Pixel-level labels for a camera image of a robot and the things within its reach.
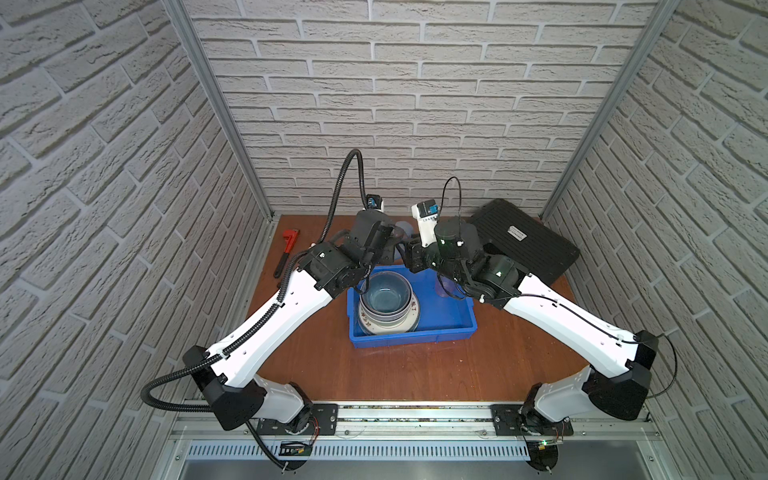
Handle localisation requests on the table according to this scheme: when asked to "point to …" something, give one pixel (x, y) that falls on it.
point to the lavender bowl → (384, 318)
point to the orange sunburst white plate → (391, 329)
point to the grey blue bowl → (388, 294)
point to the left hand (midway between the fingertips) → (386, 233)
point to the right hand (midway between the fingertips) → (403, 238)
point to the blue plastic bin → (441, 317)
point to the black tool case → (507, 229)
